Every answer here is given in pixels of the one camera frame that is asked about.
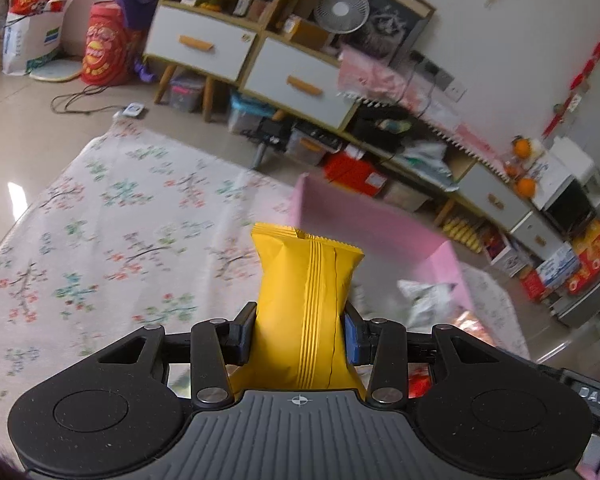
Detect yellow snack packet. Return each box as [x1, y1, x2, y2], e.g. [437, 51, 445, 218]
[230, 223, 366, 396]

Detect red snack packet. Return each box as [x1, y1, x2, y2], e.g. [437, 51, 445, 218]
[407, 364, 432, 399]

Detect pink cardboard box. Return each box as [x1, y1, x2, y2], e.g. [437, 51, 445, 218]
[289, 174, 475, 321]

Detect floral tablecloth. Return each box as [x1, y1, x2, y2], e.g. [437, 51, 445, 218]
[0, 120, 528, 433]

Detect yellow egg tray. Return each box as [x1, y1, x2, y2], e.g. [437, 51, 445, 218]
[442, 216, 483, 254]

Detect red cardboard box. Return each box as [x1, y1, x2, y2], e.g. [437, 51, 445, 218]
[323, 152, 388, 197]

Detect low wooden tv cabinet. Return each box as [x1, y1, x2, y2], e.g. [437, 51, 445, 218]
[343, 96, 565, 259]

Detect white microwave oven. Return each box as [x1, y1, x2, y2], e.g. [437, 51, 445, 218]
[529, 152, 596, 238]

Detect orange fruit lower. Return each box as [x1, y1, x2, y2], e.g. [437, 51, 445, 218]
[515, 177, 536, 200]

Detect orange fruit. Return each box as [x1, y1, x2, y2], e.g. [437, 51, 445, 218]
[512, 136, 532, 159]
[515, 177, 536, 200]

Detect orange fruit upper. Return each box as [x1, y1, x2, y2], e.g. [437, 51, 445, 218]
[512, 136, 532, 159]

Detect pink table runner cloth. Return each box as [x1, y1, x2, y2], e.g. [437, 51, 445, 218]
[337, 46, 509, 182]

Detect red festive bag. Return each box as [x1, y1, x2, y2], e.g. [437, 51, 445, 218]
[81, 0, 128, 87]

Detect wooden shelf cabinet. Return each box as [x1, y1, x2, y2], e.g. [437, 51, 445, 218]
[144, 0, 355, 133]

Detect framed cat picture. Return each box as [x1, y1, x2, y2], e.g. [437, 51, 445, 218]
[347, 0, 436, 66]

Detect white desk fan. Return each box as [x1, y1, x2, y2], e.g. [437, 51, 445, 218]
[313, 0, 370, 35]

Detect white shopping bag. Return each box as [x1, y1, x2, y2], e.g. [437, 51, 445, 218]
[2, 0, 73, 76]

